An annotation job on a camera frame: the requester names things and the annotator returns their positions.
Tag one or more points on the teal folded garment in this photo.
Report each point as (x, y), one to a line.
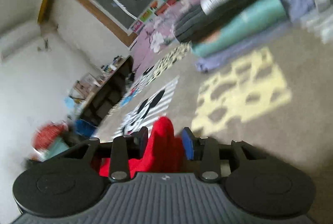
(255, 18)

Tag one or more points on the Mickey Mouse bed blanket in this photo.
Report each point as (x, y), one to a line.
(277, 97)

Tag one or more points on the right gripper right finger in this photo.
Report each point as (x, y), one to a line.
(206, 151)

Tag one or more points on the lavender folded garment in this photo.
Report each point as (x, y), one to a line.
(223, 57)

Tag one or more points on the red sweater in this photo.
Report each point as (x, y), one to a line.
(164, 152)

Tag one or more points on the red patterned cloth bundle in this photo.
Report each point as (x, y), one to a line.
(46, 135)

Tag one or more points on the purple floral quilt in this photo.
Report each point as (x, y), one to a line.
(154, 37)

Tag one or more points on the white air conditioner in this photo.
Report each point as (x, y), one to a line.
(17, 37)

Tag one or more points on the striped dark folded garment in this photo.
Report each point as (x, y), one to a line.
(204, 17)

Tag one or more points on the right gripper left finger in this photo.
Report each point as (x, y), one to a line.
(124, 148)

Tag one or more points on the wooden side table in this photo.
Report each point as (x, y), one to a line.
(102, 98)

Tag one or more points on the blue bag under table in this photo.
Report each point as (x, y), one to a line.
(84, 128)

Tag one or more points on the teal plastic storage bin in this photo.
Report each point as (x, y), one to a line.
(56, 147)

